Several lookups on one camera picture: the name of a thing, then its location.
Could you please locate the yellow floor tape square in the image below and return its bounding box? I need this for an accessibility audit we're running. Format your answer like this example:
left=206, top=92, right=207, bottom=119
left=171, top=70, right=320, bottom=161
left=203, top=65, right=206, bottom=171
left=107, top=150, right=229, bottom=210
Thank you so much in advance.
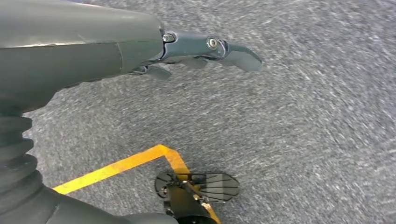
left=52, top=144, right=222, bottom=224

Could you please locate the black robot foot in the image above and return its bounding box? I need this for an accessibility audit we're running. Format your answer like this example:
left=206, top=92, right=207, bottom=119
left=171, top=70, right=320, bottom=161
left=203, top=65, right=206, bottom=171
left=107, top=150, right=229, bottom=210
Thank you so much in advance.
left=154, top=171, right=240, bottom=224

